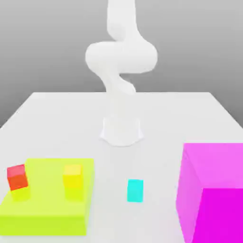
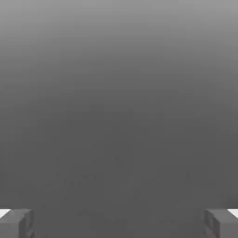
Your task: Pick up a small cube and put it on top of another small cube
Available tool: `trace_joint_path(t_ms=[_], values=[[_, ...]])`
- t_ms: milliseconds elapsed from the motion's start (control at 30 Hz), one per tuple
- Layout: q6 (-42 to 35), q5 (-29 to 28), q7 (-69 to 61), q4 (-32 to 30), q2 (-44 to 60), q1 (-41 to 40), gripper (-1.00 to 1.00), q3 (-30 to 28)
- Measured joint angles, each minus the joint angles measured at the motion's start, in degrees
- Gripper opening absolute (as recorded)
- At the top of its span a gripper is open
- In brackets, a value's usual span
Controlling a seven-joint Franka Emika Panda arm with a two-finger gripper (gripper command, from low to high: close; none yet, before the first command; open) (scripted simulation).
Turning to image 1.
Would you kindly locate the large magenta box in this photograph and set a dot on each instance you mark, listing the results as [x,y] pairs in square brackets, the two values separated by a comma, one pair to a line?
[214,189]

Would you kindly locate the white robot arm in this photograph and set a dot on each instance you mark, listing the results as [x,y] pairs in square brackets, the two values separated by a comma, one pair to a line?
[121,57]

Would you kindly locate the small yellow cube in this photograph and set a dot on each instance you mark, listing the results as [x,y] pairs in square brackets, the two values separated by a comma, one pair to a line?
[72,176]

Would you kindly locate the small red cube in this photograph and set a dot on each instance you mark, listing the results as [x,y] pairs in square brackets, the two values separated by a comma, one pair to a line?
[17,178]

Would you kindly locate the small cyan cube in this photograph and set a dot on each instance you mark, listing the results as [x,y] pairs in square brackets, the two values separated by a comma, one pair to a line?
[135,190]

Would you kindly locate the large lime green box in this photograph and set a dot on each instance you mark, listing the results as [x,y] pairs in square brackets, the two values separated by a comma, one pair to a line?
[47,208]

